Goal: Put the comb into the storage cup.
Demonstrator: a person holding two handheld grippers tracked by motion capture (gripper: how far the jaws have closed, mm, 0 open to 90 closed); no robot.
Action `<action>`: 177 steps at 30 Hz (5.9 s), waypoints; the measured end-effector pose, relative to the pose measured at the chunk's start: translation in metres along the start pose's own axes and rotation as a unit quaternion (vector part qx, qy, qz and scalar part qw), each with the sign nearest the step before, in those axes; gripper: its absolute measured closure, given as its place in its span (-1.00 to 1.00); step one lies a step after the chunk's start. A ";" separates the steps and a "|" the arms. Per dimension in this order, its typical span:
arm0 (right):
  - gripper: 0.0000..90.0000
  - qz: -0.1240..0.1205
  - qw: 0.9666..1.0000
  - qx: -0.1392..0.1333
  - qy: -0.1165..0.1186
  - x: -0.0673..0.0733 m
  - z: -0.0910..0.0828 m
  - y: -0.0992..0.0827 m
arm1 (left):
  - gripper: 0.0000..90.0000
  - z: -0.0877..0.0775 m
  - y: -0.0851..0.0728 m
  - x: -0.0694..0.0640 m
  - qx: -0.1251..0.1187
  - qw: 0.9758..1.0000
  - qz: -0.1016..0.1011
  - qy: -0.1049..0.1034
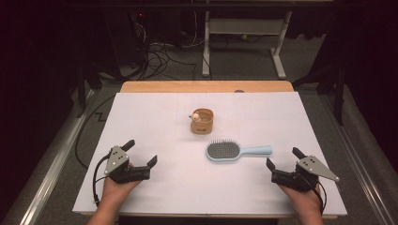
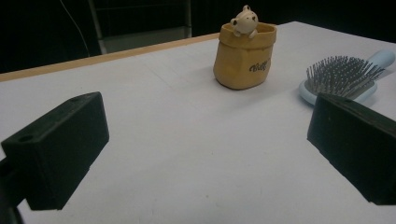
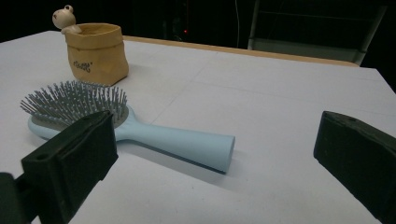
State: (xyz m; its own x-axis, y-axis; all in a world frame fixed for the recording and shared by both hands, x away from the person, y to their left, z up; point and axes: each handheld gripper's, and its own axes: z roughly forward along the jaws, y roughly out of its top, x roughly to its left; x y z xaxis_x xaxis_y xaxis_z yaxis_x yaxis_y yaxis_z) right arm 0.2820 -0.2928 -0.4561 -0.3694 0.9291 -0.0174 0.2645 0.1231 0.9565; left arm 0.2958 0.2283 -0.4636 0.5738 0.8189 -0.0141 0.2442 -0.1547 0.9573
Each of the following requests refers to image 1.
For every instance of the person's right hand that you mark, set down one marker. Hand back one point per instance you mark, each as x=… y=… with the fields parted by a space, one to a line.
x=302 y=200

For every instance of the light blue hairbrush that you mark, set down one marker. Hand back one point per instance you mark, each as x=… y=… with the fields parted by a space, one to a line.
x=222 y=150

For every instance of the small pale figurine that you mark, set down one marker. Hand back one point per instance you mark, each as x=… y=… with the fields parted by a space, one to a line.
x=195 y=117

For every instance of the wooden table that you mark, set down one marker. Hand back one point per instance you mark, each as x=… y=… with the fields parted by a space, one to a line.
x=187 y=86

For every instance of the aluminium floor rail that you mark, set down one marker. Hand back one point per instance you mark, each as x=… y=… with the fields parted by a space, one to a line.
x=53 y=168
x=363 y=175

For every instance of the person's left hand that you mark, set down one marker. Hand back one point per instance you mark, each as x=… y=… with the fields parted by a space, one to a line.
x=117 y=190

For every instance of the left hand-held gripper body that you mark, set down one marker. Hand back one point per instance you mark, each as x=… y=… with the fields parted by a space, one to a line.
x=117 y=159

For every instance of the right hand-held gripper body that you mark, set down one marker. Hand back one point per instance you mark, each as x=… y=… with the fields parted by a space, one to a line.
x=308 y=168

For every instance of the small yellow ball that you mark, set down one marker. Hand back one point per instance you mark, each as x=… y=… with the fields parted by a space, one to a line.
x=244 y=36

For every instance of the brown round cup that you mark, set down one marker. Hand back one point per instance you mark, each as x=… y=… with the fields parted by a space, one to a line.
x=203 y=126

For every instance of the black metal stand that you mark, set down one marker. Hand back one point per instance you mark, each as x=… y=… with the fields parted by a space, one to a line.
x=82 y=90
x=339 y=100

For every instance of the white metal stand frame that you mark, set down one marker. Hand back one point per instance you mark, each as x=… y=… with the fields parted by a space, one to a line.
x=244 y=26

